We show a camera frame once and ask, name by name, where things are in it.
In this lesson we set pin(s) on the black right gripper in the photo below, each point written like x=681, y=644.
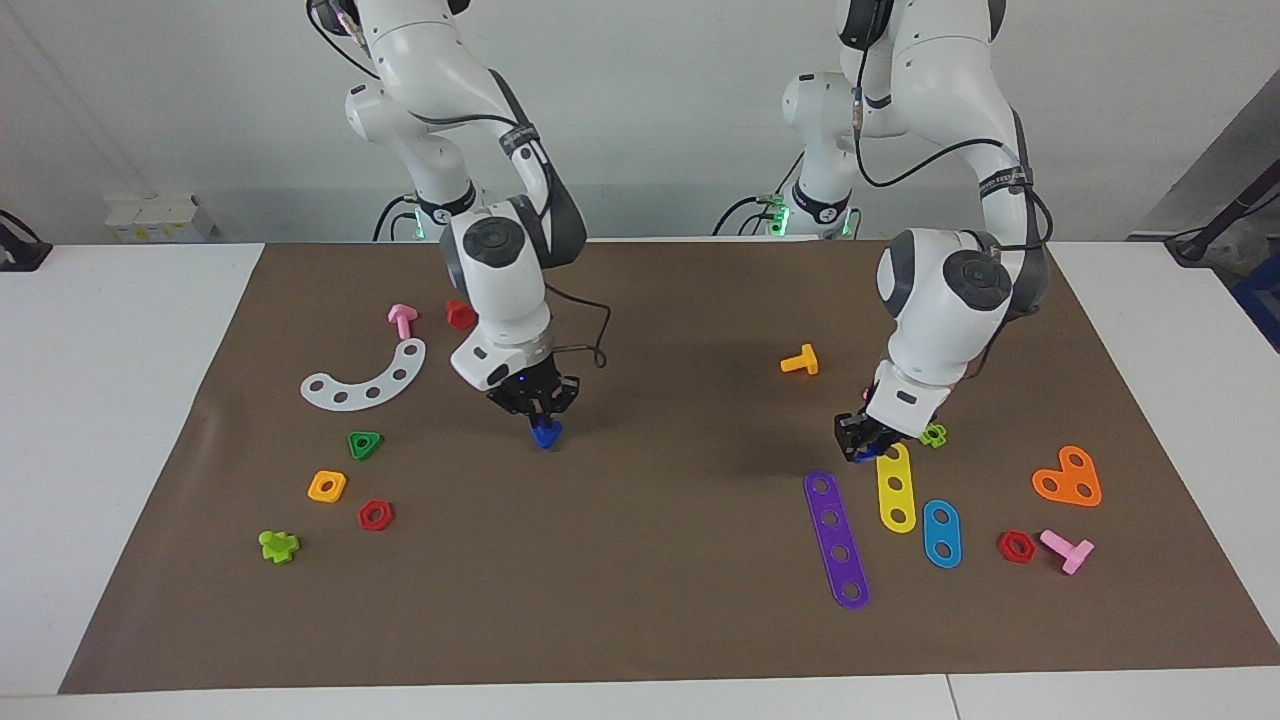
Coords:
x=535, y=392

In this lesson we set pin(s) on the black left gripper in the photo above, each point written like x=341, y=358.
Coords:
x=865, y=430

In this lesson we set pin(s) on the blue triangle toy screw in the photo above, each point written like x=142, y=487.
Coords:
x=546, y=436

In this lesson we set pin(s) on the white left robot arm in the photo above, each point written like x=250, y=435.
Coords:
x=940, y=310

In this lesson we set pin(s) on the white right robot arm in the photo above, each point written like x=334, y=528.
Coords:
x=500, y=290

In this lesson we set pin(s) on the green cross toy nut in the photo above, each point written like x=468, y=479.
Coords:
x=938, y=437

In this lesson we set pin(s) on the orange toy screw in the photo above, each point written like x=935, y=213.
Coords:
x=805, y=362

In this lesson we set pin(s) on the red hexagon toy screw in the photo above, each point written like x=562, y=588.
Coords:
x=460, y=316

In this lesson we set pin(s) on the red hexagon toy nut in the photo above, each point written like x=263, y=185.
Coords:
x=1003, y=548
x=364, y=516

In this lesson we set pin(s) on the pink toy screw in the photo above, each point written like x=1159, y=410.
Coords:
x=1070, y=552
x=402, y=322

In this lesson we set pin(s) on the green triangle toy nut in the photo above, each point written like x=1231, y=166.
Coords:
x=362, y=454

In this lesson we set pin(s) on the orange square toy nut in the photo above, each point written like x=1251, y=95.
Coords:
x=314, y=490

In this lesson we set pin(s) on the light green cross toy screw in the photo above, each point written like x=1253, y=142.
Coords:
x=277, y=547

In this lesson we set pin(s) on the yellow three-hole strip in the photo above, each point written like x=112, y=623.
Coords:
x=897, y=501

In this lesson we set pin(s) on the purple four-hole strip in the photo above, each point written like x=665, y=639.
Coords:
x=837, y=535

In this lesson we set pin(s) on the blue two-hole strip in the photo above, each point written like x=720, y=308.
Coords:
x=941, y=534

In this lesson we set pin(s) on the white curved five-hole strip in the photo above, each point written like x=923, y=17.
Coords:
x=387, y=385

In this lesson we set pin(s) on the brown table mat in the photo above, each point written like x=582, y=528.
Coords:
x=640, y=600

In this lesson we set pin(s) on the black stand pole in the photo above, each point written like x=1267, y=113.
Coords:
x=1190, y=248

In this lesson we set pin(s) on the blue crate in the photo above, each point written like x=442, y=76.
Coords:
x=1262, y=300

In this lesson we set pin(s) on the white power strip box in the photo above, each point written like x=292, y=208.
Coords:
x=160, y=220

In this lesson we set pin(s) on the orange angle bracket plate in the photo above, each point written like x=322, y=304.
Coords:
x=1066, y=478

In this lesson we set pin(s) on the black clamp mount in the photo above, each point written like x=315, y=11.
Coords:
x=20, y=255

